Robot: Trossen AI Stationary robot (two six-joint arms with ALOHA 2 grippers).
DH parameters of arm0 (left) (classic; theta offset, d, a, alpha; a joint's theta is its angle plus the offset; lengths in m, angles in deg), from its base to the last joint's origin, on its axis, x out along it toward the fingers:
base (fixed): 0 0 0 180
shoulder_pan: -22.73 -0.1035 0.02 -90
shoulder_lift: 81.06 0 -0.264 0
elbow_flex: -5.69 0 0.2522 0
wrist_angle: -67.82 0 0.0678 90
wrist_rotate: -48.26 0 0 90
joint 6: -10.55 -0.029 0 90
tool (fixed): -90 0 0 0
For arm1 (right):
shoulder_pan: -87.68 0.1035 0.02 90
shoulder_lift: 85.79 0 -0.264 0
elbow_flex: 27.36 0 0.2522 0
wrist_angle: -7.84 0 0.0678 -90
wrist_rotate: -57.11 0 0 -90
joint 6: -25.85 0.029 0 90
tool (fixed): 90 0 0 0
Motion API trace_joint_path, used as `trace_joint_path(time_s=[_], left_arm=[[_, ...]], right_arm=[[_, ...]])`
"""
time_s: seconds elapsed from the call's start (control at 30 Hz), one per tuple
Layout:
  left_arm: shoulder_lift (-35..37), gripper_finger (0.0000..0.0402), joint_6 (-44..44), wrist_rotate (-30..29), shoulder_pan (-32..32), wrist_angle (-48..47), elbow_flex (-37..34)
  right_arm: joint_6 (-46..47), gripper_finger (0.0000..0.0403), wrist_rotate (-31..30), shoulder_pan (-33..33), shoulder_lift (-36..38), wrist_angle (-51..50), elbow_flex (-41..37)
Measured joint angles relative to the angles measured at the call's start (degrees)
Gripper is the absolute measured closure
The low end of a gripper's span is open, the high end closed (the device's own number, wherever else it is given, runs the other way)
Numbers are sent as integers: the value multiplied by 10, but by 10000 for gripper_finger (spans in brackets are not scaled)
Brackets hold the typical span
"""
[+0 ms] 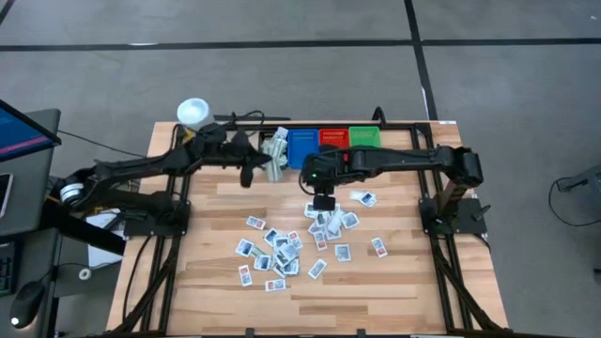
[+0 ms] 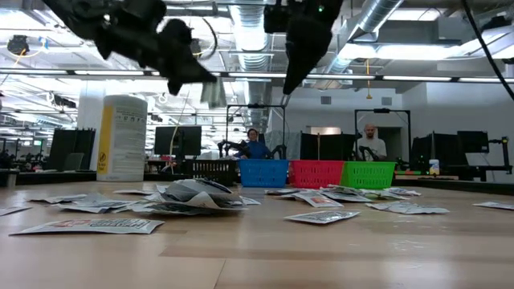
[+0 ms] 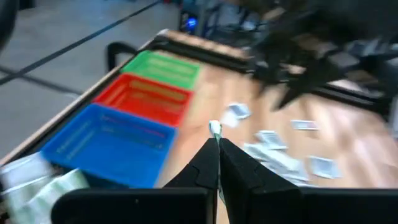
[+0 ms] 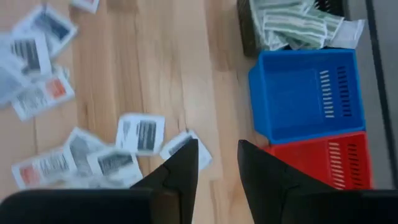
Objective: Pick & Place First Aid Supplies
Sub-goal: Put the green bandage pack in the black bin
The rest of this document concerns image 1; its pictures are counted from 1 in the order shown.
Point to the translucent white packet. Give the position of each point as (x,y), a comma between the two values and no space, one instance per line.
(282,242)

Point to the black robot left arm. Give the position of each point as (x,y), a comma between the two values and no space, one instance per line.
(141,166)

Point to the white paper sheet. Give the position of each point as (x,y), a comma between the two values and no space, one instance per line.
(101,253)

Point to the blue alcohol pad packet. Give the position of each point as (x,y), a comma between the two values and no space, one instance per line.
(271,236)
(290,252)
(244,247)
(323,219)

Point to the green plastic basket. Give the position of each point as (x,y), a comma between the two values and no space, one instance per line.
(365,136)

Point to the white wipes canister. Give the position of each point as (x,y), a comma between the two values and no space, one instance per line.
(192,112)

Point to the white smartphone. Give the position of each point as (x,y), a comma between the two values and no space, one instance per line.
(4,195)

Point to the black stand bar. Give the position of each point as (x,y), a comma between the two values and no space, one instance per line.
(84,232)

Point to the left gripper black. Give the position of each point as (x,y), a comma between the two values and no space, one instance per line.
(244,159)

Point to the black keyboard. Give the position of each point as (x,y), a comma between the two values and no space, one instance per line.
(5,277)

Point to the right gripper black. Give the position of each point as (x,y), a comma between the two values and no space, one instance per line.
(324,169)

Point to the white tape roll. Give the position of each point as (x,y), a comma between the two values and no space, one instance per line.
(81,274)

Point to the crumpled white sachet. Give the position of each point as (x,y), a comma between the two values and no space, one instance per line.
(291,267)

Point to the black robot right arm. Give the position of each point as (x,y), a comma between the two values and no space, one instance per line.
(404,159)

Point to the blue plastic basket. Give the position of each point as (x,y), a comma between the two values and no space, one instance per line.
(300,141)

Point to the black computer mouse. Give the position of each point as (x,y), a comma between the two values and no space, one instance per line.
(28,302)

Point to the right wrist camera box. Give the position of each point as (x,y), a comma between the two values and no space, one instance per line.
(324,203)

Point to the white printed sachet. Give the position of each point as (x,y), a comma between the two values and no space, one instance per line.
(309,211)
(263,262)
(332,234)
(343,252)
(318,269)

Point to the grey side desk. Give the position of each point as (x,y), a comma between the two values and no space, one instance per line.
(33,188)

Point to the dark antiseptic towelette packet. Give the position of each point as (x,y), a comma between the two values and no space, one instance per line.
(367,199)
(349,219)
(281,259)

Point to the black monitor blue screen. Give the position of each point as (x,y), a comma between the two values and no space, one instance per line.
(23,133)

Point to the red plastic basket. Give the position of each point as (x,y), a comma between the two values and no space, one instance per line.
(334,137)

